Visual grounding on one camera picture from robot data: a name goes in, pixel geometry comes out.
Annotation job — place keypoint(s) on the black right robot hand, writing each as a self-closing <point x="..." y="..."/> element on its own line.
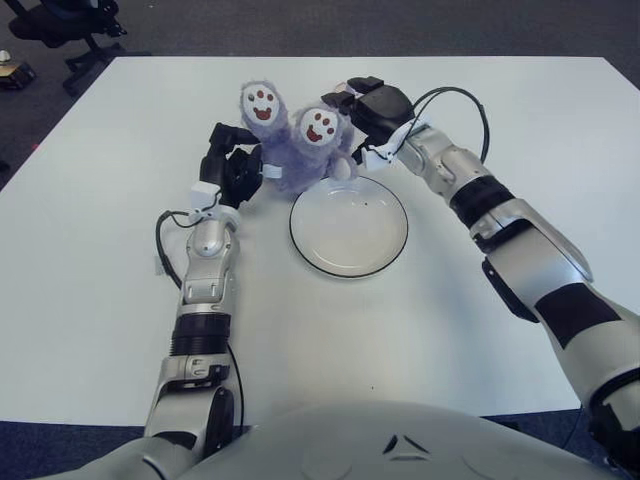
<point x="385" y="107"/>

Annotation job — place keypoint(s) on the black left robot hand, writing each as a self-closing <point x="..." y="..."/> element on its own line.
<point x="232" y="172"/>

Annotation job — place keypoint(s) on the purple plush bunny doll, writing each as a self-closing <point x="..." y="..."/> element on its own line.
<point x="300" y="160"/>

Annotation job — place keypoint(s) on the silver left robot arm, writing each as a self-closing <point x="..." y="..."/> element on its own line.
<point x="210" y="280"/>

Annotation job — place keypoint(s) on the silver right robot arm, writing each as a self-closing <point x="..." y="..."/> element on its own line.
<point x="525" y="250"/>

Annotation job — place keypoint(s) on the white plate with black rim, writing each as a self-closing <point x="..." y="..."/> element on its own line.
<point x="345" y="235"/>

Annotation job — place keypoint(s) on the yellow and black box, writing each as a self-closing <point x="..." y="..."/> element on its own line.
<point x="17" y="75"/>

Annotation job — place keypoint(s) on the black office chair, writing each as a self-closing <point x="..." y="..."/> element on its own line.
<point x="45" y="27"/>

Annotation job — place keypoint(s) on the small white object on floor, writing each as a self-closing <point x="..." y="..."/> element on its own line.
<point x="5" y="56"/>

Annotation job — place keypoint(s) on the silver robot torso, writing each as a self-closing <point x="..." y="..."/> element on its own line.
<point x="350" y="440"/>

